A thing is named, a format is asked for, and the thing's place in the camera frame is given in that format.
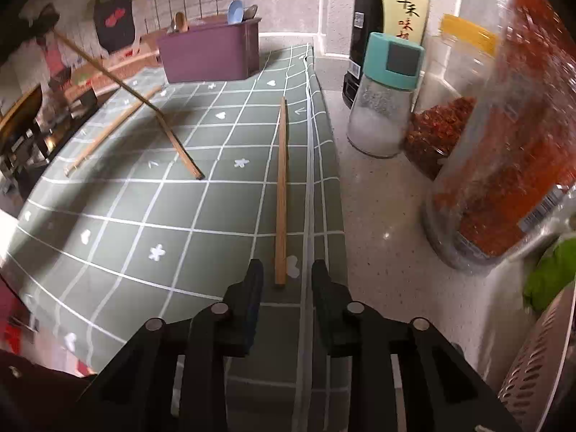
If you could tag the black gas stove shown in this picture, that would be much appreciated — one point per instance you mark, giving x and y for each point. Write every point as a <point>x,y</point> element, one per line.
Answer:
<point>45,139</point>

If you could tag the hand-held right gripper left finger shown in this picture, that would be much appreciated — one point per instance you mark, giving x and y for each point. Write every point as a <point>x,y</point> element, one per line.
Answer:
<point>249,297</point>

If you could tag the yellow lidded chili flake jar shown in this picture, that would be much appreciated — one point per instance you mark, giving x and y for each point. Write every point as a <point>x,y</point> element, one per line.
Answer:
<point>436,130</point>

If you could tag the green leafy vegetable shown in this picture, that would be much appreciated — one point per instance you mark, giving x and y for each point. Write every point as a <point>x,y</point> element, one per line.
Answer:
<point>551,279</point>

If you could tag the purple plastic utensil container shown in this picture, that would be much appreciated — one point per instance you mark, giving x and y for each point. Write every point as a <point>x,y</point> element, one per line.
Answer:
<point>211,54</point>

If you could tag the small wooden spoon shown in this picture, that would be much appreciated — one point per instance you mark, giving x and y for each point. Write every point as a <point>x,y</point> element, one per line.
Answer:
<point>181,20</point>

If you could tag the teal capped salt shaker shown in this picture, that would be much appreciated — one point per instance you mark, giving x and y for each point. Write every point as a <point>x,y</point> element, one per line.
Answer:
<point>378,121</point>

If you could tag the pink plastic colander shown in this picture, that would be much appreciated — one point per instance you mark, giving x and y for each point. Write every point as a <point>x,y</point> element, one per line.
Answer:
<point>540,369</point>

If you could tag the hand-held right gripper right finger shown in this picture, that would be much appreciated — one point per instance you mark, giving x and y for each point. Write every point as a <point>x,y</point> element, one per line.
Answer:
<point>324,297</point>

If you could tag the green checked table mat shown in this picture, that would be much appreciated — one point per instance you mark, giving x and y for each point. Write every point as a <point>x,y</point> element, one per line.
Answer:
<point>135,216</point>

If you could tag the orange capped chili bottle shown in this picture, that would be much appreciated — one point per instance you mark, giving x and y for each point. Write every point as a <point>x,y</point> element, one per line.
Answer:
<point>508,166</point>

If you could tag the dark soy sauce bottle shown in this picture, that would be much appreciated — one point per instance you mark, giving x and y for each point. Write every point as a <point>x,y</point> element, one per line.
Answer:
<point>373,18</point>

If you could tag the red floral cloth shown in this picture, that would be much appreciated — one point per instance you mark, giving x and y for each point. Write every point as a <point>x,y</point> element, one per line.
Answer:
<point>11,328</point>

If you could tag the wooden chopstick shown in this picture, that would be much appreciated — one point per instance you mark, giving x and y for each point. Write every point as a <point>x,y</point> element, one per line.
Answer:
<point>281,189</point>
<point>108,72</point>
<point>112,132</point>
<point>180,146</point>

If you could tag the light blue plastic spoon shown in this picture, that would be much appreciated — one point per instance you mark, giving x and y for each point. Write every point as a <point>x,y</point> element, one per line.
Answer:
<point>235,11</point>

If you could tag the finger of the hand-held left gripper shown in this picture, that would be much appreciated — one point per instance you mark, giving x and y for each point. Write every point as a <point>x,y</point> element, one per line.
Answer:
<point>45,18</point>

